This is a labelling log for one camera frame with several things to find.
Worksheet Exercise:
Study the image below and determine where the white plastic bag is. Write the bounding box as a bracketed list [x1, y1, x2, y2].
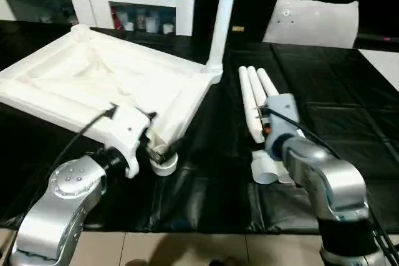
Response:
[262, 0, 360, 49]

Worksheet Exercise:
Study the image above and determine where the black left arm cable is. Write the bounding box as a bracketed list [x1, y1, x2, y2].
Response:
[56, 107, 118, 173]

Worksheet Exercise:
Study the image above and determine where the white plastic table top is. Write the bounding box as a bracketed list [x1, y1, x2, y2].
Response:
[0, 24, 223, 176]

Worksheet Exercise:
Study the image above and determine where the black work mat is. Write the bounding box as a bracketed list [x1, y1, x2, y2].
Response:
[0, 20, 399, 232]

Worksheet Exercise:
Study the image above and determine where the flat white board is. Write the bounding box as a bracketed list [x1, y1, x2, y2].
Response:
[358, 48, 399, 91]

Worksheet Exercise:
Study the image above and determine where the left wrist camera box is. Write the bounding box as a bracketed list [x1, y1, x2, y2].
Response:
[102, 105, 156, 178]

